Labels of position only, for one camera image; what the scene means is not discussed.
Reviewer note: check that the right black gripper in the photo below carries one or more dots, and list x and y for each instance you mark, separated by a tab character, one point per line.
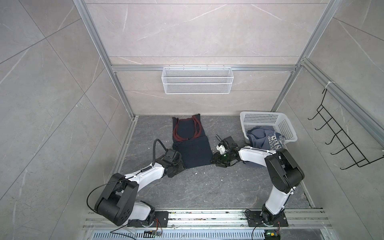
217	159

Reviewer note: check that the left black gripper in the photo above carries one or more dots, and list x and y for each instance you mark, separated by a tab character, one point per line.
182	166

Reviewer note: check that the navy tank top red trim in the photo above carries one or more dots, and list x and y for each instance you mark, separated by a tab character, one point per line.
190	140

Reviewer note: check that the grey-blue printed tank top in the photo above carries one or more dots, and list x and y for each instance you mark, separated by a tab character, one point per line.
265	139

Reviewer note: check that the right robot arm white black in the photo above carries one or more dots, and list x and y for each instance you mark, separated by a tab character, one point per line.
284	172

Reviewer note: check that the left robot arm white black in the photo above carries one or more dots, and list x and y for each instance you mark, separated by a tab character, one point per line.
117	202

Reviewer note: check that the white plastic laundry basket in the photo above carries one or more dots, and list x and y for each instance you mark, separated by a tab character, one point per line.
279	121

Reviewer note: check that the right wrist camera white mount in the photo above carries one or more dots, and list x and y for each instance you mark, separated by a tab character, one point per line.
226	145

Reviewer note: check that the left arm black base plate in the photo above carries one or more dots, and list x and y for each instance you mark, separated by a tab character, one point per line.
160	219

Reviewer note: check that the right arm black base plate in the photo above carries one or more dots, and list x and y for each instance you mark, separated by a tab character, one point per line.
255	218

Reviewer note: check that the white wire mesh wall basket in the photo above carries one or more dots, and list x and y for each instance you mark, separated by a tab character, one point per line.
197	80

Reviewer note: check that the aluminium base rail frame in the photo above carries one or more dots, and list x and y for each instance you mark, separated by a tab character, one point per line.
214	224

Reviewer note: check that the black wire hook rack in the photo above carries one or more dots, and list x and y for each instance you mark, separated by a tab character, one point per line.
348	146

